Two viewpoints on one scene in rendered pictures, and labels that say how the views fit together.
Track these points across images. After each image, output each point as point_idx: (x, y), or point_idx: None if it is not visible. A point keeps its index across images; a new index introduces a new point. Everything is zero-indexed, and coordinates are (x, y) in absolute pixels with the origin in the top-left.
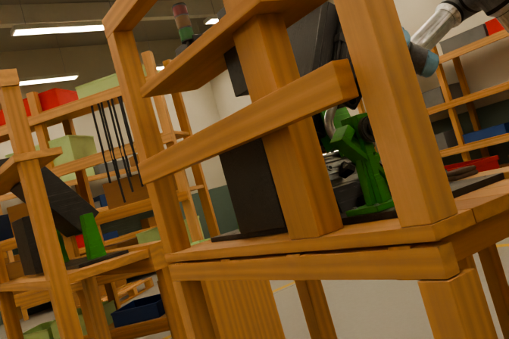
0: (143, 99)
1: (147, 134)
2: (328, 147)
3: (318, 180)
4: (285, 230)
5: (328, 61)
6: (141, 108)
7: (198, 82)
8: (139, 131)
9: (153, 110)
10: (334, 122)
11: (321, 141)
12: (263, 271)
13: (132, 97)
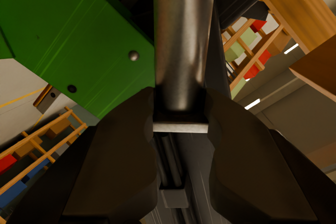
0: (313, 39)
1: (296, 5)
2: None
3: None
4: None
5: (203, 206)
6: (312, 28)
7: (321, 62)
8: (306, 3)
9: (297, 34)
10: (123, 57)
11: (130, 12)
12: None
13: (327, 34)
